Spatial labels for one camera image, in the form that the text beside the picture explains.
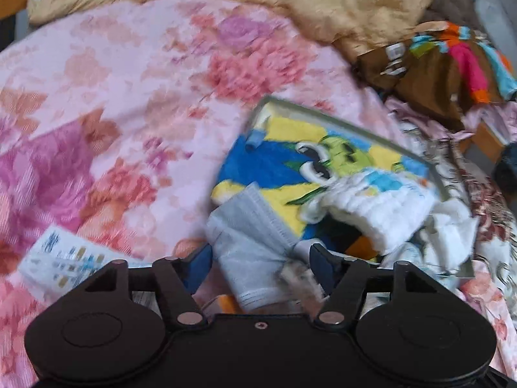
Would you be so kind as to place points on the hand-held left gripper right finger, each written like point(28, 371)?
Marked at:
point(321, 267)

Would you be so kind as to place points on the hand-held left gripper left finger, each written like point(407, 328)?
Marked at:
point(202, 267)

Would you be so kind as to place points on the grey face mask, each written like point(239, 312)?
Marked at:
point(250, 250)

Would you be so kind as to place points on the white quilted cloth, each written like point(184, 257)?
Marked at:
point(375, 218)

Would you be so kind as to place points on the plain white cloth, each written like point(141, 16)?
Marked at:
point(448, 234)

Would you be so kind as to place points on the pastel striped cloth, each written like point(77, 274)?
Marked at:
point(408, 256)

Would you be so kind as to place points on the yellow blue cartoon towel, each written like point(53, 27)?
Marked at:
point(262, 165)

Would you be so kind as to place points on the pink floral bedsheet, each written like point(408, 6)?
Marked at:
point(121, 89)

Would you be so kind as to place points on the blue denim jeans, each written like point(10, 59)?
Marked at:
point(507, 169)

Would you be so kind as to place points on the brown colourful printed cloth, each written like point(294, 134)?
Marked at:
point(428, 85)

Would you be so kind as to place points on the pale pink garment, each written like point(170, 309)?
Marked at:
point(480, 119)

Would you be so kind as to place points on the tan quilt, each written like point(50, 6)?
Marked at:
point(323, 0)

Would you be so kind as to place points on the wooden bed side rail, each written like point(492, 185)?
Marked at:
point(12, 2)

